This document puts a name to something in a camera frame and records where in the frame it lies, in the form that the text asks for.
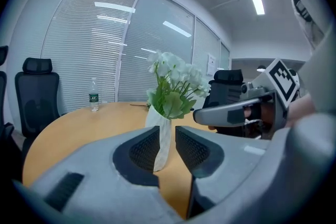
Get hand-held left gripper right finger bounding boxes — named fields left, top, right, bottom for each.
left=175, top=125, right=297, bottom=221

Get white textured vase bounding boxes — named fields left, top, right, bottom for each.
left=144, top=104, right=173, bottom=173

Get white flowers with green leaves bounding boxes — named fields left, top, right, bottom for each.
left=145, top=49, right=212, bottom=120

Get person's right forearm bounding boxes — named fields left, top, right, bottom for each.
left=285, top=92, right=317, bottom=129

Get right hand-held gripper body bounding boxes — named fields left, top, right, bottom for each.
left=240, top=58, right=302, bottom=140

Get clear plastic water bottle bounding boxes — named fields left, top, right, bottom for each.
left=88, top=77, right=100, bottom=113

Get glass partition with blinds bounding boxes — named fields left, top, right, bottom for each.
left=7, top=0, right=232, bottom=116

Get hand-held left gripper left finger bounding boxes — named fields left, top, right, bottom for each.
left=12, top=125, right=186, bottom=224

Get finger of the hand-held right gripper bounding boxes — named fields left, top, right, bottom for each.
left=208, top=125, right=263, bottom=140
left=193, top=97, right=263, bottom=129

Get black mesh office chair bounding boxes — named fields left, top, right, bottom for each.
left=14, top=57, right=61, bottom=152
left=202, top=69, right=245, bottom=114
left=0, top=45, right=15, bottom=145

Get white paper notice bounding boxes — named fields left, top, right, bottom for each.
left=206, top=53, right=217, bottom=77

